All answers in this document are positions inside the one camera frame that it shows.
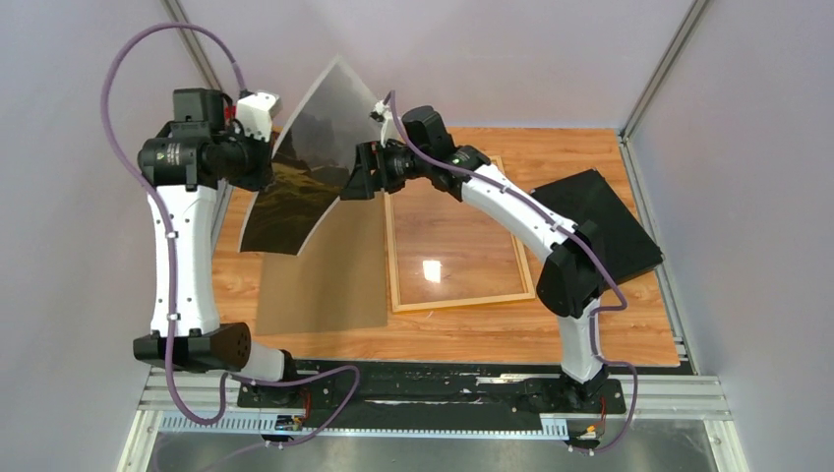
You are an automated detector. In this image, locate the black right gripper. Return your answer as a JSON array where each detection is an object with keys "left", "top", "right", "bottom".
[{"left": 341, "top": 140, "right": 431, "bottom": 201}]

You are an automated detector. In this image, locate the landscape photo print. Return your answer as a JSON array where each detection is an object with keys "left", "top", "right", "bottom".
[{"left": 239, "top": 56, "right": 383, "bottom": 256}]

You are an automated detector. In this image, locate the brown cardboard backing sheet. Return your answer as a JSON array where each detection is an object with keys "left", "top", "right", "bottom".
[{"left": 255, "top": 196, "right": 388, "bottom": 335}]

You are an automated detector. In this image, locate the clear acrylic sheet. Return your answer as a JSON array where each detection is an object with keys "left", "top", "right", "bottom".
[{"left": 390, "top": 175, "right": 530, "bottom": 304}]

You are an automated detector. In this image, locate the light wooden picture frame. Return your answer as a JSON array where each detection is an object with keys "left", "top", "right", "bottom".
[{"left": 383, "top": 154, "right": 537, "bottom": 314}]

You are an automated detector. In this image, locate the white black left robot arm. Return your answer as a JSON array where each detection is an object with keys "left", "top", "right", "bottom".
[{"left": 133, "top": 88, "right": 301, "bottom": 406}]

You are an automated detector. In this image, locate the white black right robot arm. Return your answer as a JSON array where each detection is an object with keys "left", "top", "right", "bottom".
[{"left": 340, "top": 101, "right": 615, "bottom": 411}]

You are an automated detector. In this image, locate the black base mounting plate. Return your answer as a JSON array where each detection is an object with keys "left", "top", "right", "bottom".
[{"left": 235, "top": 359, "right": 631, "bottom": 432}]

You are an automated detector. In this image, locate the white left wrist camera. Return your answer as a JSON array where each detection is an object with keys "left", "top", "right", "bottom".
[{"left": 235, "top": 91, "right": 281, "bottom": 143}]

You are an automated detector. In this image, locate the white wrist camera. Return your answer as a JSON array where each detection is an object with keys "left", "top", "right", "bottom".
[
  {"left": 235, "top": 91, "right": 281, "bottom": 143},
  {"left": 370, "top": 95, "right": 399, "bottom": 146}
]

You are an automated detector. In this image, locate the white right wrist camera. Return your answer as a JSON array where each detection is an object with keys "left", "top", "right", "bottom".
[{"left": 370, "top": 95, "right": 399, "bottom": 146}]

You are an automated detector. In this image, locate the black ribbed frame backing board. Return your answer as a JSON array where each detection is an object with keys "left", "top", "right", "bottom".
[{"left": 531, "top": 169, "right": 664, "bottom": 284}]

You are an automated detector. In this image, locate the aluminium rail right table edge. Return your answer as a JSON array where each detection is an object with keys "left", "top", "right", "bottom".
[{"left": 617, "top": 133, "right": 701, "bottom": 376}]

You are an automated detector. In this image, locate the aluminium front rail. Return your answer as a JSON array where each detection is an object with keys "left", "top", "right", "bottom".
[{"left": 117, "top": 368, "right": 750, "bottom": 472}]

